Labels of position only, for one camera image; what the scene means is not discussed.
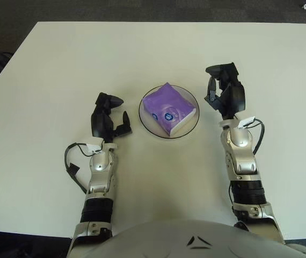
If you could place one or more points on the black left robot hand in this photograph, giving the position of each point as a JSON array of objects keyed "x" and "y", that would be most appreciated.
[{"x": 100, "y": 123}]

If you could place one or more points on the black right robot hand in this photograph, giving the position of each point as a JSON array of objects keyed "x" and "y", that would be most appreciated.
[{"x": 234, "y": 98}]

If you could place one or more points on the purple tissue paper pack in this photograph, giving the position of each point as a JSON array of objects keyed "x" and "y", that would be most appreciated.
[{"x": 166, "y": 103}]

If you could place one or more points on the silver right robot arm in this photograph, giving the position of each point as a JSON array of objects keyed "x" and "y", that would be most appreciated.
[{"x": 241, "y": 161}]

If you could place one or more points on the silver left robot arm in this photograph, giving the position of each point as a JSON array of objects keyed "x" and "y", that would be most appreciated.
[{"x": 100, "y": 174}]

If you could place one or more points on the white plate with black rim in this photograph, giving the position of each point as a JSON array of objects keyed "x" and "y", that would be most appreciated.
[{"x": 147, "y": 121}]

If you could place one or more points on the small white floor object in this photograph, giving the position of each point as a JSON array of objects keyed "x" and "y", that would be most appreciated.
[{"x": 304, "y": 6}]

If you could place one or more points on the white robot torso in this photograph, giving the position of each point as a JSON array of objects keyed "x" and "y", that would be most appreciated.
[{"x": 182, "y": 239}]

